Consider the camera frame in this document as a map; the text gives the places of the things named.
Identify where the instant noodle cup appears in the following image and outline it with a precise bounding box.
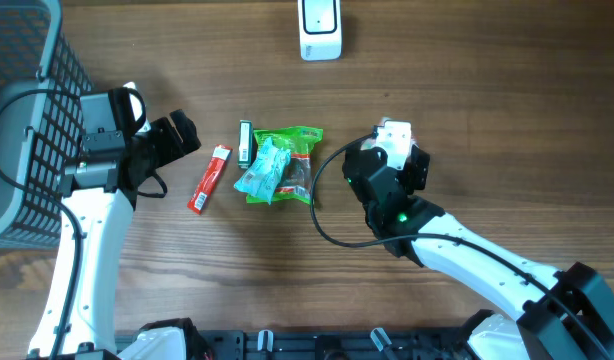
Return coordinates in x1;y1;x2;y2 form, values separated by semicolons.
360;117;418;157

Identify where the pale green wipes packet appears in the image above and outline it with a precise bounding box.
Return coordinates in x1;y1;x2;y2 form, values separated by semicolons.
234;137;291;204

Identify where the grey plastic mesh basket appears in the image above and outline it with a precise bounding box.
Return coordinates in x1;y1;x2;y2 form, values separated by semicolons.
0;1;93;248

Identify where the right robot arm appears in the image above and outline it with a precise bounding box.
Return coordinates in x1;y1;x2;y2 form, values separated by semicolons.
342;146;614;359

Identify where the green snack bag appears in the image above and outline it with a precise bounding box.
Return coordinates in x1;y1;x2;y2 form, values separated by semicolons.
253;126;323;204

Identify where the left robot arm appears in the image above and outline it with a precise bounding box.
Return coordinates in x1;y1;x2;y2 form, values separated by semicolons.
27;85;201;359

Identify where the dark green small box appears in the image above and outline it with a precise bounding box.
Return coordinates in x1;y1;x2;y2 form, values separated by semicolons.
238;120;253;170

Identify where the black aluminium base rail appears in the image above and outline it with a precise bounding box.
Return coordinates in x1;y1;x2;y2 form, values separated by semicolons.
183;327;473;360

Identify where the white barcode scanner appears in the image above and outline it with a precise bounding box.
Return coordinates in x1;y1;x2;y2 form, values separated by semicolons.
297;0;343;62

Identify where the red snack packet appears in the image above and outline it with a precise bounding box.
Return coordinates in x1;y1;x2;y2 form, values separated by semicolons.
187;144;232;215

